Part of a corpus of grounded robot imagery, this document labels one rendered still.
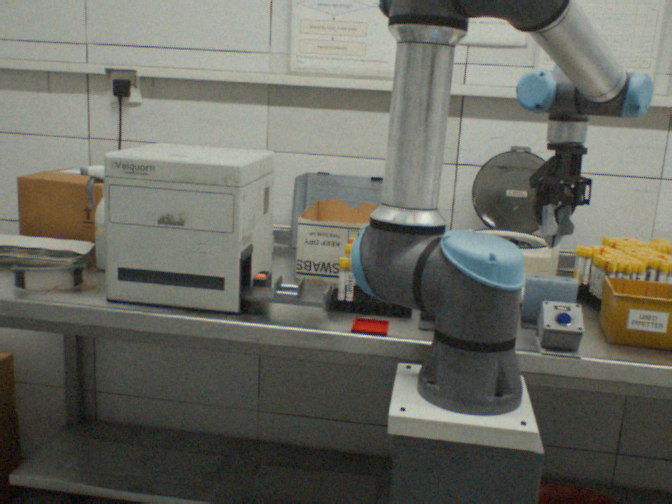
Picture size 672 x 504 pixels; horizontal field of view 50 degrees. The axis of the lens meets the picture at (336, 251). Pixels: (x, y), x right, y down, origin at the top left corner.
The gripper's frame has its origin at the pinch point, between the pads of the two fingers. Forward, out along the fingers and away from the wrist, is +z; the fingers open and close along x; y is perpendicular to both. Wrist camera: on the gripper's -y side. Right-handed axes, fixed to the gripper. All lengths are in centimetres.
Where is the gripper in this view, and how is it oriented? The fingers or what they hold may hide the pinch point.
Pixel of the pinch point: (550, 241)
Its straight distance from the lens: 153.5
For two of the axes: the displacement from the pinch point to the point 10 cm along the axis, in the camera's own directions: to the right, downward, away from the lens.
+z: -0.4, 9.8, 2.1
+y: 2.1, 2.1, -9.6
